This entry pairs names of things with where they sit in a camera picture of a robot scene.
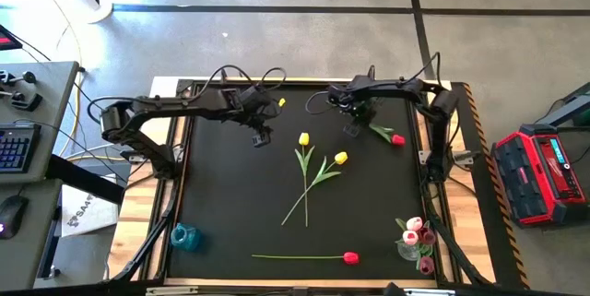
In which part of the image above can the yellow artificial tulip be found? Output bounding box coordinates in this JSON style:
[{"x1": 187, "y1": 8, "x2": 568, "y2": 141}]
[
  {"x1": 280, "y1": 150, "x2": 349, "y2": 227},
  {"x1": 293, "y1": 132, "x2": 317, "y2": 229}
]

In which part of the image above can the red artificial tulip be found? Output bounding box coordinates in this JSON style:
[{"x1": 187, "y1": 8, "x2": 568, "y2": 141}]
[
  {"x1": 251, "y1": 251, "x2": 360, "y2": 266},
  {"x1": 368, "y1": 123, "x2": 407, "y2": 148}
]

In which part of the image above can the blue glass vase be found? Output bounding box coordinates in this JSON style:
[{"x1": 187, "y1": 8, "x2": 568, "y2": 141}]
[{"x1": 170, "y1": 222, "x2": 202, "y2": 253}]

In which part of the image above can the black mat with hazard stripes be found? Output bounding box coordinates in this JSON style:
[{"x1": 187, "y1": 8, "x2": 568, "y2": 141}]
[{"x1": 454, "y1": 81, "x2": 531, "y2": 290}]

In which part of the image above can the clear water bottle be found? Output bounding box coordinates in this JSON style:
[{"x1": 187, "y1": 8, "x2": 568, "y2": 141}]
[{"x1": 395, "y1": 239, "x2": 423, "y2": 263}]

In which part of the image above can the black diagonal support bar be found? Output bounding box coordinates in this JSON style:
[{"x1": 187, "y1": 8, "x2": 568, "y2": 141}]
[{"x1": 44, "y1": 153, "x2": 126, "y2": 206}]

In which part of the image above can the red and black tool case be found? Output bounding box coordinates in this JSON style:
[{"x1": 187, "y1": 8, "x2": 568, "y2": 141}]
[{"x1": 490, "y1": 123, "x2": 589, "y2": 229}]

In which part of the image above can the white printed box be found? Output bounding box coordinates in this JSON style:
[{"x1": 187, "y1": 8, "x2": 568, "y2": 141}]
[{"x1": 60, "y1": 173, "x2": 120, "y2": 238}]

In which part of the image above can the grey desk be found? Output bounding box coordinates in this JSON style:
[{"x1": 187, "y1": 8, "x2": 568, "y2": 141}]
[{"x1": 0, "y1": 60, "x2": 80, "y2": 290}]

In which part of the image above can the grey and green cart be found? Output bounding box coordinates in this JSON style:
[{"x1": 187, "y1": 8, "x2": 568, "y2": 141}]
[{"x1": 537, "y1": 81, "x2": 590, "y2": 126}]

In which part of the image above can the black clamp block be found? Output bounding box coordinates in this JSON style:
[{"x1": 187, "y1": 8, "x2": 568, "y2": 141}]
[{"x1": 9, "y1": 91, "x2": 44, "y2": 112}]

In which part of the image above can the black lever with ball knob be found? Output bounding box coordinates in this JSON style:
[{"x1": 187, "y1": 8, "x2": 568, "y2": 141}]
[{"x1": 0, "y1": 69, "x2": 38, "y2": 88}]

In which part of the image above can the black computer keyboard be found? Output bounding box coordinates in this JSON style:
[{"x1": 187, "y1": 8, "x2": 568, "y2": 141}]
[{"x1": 0, "y1": 123, "x2": 41, "y2": 173}]

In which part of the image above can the black device with red display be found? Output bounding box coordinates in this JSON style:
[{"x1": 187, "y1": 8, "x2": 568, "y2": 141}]
[{"x1": 0, "y1": 23, "x2": 23, "y2": 52}]

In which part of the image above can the black computer mouse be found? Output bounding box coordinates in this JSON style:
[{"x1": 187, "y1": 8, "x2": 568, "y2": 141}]
[{"x1": 0, "y1": 194, "x2": 30, "y2": 241}]

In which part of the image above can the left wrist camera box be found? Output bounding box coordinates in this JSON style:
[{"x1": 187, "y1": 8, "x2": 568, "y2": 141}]
[{"x1": 251, "y1": 130, "x2": 273, "y2": 149}]

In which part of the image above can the black aluminium rig frame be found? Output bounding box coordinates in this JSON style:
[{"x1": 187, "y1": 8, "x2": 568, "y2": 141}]
[{"x1": 110, "y1": 77, "x2": 494, "y2": 288}]

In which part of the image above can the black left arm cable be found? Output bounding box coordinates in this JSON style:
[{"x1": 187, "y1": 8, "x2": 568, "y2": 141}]
[{"x1": 86, "y1": 64, "x2": 288, "y2": 125}]

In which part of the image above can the yellow cable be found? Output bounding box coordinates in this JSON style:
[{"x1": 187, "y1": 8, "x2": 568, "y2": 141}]
[{"x1": 57, "y1": 69, "x2": 128, "y2": 164}]

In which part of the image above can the silver metal bracket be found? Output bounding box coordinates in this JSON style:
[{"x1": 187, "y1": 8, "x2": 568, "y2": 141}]
[
  {"x1": 404, "y1": 288, "x2": 456, "y2": 296},
  {"x1": 146, "y1": 285, "x2": 199, "y2": 296}
]

